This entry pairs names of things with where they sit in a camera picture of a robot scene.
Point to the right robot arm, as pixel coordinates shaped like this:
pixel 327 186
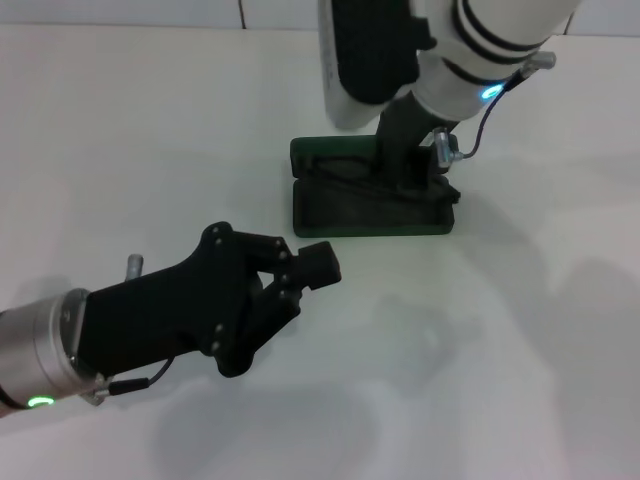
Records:
pixel 500 20

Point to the left gripper silver connector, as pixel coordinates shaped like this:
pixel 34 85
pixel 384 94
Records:
pixel 134 267

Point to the black glasses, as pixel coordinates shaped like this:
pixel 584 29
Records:
pixel 342 167

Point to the green glasses case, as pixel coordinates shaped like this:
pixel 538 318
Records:
pixel 350 220

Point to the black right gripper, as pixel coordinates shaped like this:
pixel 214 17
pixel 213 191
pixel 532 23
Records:
pixel 400 145

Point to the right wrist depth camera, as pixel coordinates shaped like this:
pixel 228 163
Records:
pixel 375 50

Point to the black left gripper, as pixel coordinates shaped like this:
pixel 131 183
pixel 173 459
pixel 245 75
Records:
pixel 160 310

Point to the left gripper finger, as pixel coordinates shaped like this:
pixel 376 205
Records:
pixel 322 277
pixel 317 256

